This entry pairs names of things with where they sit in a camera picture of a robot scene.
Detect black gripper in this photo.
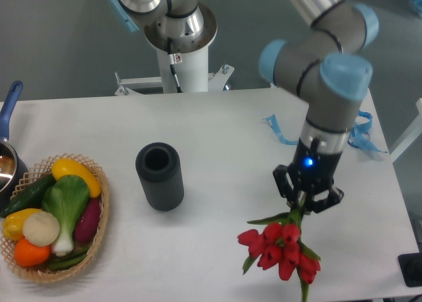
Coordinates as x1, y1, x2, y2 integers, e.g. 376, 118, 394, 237
272, 140, 344, 215

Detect red tulip bouquet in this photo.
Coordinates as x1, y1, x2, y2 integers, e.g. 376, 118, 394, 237
237, 193, 321, 301

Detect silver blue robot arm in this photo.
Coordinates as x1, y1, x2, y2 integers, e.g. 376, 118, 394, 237
108, 0, 378, 214

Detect crumpled blue tape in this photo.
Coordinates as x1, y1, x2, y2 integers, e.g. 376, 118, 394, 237
347, 110, 387, 153

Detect blue tape strip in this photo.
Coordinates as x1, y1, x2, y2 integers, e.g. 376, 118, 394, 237
262, 114, 299, 146

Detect black device at edge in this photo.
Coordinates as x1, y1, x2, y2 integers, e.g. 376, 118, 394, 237
398, 253, 421, 287

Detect dark grey ribbed vase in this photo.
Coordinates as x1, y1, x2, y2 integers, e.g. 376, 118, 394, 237
135, 142, 184, 212

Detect purple sweet potato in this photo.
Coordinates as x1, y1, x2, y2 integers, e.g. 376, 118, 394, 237
74, 198, 101, 243

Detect green bok choy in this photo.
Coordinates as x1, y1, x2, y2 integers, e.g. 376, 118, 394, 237
42, 175, 90, 257

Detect yellow squash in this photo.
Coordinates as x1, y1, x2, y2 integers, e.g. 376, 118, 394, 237
51, 158, 102, 198

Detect green bean pods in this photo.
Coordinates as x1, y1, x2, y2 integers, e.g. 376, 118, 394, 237
47, 247, 88, 272

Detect woven wicker basket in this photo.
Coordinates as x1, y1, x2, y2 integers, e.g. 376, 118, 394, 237
1, 153, 110, 284

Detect dark green cucumber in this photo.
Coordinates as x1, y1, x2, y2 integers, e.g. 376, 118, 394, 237
1, 173, 56, 218

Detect orange fruit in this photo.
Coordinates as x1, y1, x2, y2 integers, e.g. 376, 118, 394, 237
14, 238, 51, 267

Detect yellow bell pepper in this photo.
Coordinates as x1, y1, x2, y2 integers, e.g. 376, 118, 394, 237
2, 208, 42, 241

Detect white frame leg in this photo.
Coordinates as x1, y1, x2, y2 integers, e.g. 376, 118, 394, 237
390, 98, 421, 163

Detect white metal base frame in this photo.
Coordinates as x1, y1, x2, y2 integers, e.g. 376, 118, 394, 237
115, 61, 235, 96

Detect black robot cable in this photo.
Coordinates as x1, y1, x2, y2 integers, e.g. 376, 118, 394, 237
166, 37, 183, 94

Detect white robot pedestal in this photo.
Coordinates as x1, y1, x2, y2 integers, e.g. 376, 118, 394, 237
148, 36, 214, 94

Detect blue handled saucepan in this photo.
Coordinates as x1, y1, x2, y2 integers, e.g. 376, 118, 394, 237
1, 80, 28, 210

